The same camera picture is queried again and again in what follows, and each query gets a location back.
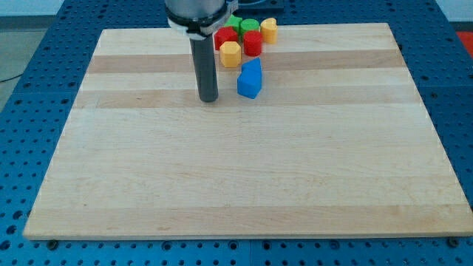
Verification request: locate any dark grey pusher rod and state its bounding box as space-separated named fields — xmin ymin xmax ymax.
xmin=190 ymin=35 xmax=219 ymax=103

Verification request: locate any blue pentagon block front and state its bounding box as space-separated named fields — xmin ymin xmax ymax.
xmin=237 ymin=69 xmax=262 ymax=99

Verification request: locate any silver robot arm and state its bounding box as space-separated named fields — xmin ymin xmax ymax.
xmin=165 ymin=0 xmax=239 ymax=103

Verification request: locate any yellow hexagon block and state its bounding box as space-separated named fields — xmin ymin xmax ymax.
xmin=220 ymin=41 xmax=242 ymax=68

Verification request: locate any red star block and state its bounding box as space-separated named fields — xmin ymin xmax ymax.
xmin=214 ymin=27 xmax=239 ymax=50

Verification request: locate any green star block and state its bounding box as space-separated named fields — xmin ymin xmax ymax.
xmin=224 ymin=15 xmax=243 ymax=35

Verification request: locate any red cylinder block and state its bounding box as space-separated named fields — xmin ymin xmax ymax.
xmin=243 ymin=30 xmax=262 ymax=57

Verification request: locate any green cylinder block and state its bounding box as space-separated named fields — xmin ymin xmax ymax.
xmin=239 ymin=18 xmax=259 ymax=38

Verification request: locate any yellow heart block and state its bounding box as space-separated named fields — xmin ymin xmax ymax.
xmin=260 ymin=18 xmax=278 ymax=44

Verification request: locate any light wooden board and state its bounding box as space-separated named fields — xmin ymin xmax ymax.
xmin=24 ymin=23 xmax=472 ymax=240

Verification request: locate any blue perforated table plate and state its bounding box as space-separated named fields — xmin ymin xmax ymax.
xmin=1 ymin=1 xmax=472 ymax=265

